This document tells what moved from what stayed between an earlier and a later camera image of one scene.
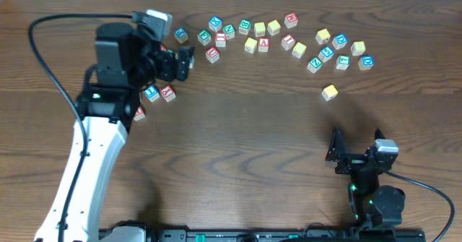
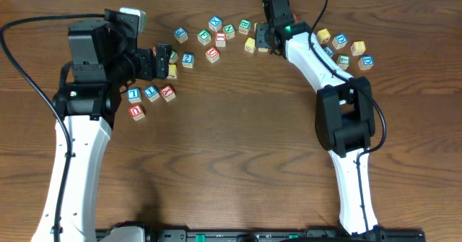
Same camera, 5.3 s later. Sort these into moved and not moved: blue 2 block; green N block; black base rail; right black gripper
Moved: right black gripper
Not moved: green N block; blue 2 block; black base rail
